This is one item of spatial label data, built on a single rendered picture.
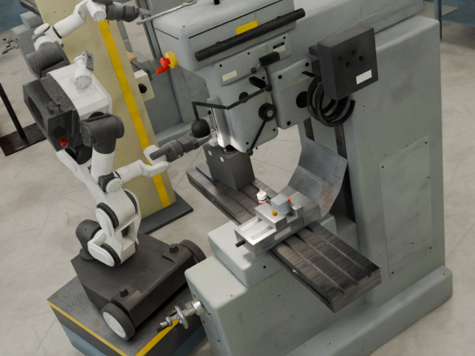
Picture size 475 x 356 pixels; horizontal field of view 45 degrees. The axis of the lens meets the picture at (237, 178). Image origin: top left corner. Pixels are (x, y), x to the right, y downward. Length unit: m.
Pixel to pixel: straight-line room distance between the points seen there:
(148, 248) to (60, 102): 1.13
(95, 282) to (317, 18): 1.76
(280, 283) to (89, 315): 1.11
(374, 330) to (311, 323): 0.33
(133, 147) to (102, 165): 1.73
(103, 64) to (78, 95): 1.49
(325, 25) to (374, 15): 0.25
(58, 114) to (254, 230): 0.91
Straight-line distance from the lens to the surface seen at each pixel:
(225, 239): 2.64
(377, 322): 3.05
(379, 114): 2.49
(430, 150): 2.82
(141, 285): 2.98
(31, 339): 3.94
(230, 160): 2.70
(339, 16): 2.37
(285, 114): 2.32
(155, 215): 4.42
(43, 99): 2.42
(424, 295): 3.21
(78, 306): 3.33
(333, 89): 2.11
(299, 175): 2.80
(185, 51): 2.02
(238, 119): 2.23
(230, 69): 2.12
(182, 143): 2.69
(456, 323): 3.31
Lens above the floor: 2.49
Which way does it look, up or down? 33 degrees down
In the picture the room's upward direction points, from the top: 15 degrees counter-clockwise
